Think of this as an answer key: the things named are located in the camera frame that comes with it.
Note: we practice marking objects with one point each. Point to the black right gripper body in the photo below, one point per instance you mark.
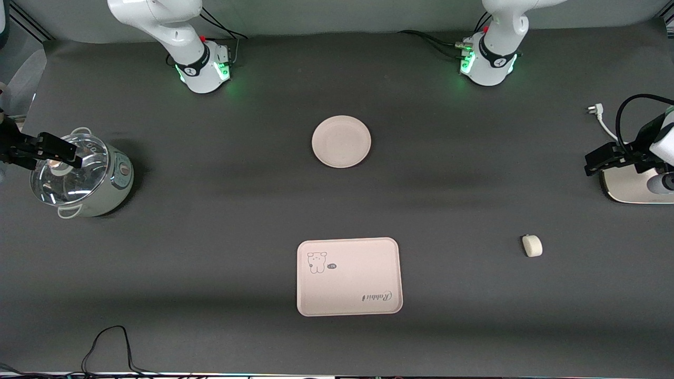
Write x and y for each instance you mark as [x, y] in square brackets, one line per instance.
[11, 143]

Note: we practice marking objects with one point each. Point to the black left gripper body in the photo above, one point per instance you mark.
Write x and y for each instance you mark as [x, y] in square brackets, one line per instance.
[627, 153]

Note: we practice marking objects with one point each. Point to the white steamed bun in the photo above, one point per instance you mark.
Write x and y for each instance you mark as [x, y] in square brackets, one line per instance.
[532, 246]

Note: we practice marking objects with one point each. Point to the round cream plate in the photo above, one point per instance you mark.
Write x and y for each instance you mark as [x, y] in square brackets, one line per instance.
[341, 141]

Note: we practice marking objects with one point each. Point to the cream tray with rabbit print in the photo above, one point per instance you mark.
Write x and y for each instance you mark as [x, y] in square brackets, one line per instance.
[350, 279]

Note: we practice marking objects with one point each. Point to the glass pot lid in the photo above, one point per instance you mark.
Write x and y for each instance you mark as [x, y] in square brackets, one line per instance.
[79, 181]

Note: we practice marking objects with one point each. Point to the pale green electric pot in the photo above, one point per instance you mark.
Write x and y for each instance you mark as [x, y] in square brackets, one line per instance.
[113, 181]

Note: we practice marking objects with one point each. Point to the translucent plastic sheet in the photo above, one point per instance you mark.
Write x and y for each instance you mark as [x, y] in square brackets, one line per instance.
[26, 79]

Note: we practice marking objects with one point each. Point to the dark grey table mat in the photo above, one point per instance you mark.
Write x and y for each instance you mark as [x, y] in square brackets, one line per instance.
[210, 237]

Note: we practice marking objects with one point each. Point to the black frame rail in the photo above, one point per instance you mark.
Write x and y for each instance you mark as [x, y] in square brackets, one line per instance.
[31, 21]

